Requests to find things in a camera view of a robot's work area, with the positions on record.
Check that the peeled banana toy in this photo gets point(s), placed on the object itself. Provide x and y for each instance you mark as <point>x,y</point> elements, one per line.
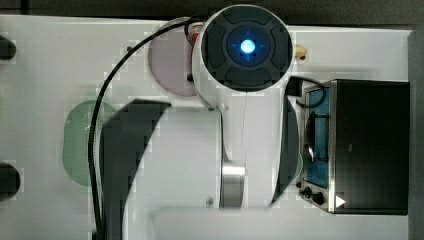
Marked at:
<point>300,52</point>

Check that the black cylinder post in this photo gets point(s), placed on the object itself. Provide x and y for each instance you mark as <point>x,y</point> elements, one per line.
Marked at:
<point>7,49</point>

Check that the purple round plate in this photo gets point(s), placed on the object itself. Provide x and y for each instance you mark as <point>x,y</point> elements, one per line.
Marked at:
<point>169,59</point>

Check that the black toaster oven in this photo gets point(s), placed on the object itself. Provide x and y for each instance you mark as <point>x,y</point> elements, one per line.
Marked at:
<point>355,147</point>

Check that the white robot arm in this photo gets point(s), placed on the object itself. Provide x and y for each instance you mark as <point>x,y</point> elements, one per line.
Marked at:
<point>241,65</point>

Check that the red ketchup bottle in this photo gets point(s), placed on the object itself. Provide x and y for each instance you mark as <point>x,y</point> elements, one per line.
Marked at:
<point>192,31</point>

